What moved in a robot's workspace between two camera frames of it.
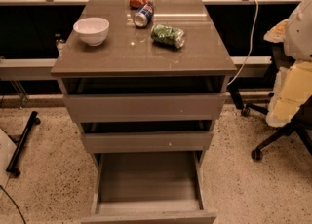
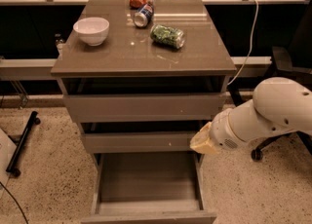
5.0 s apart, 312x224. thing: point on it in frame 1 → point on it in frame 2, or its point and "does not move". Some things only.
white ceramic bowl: (93, 30) does not move
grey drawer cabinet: (145, 77) does not move
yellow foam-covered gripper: (299, 36) → (223, 133)
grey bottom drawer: (148, 187) does not move
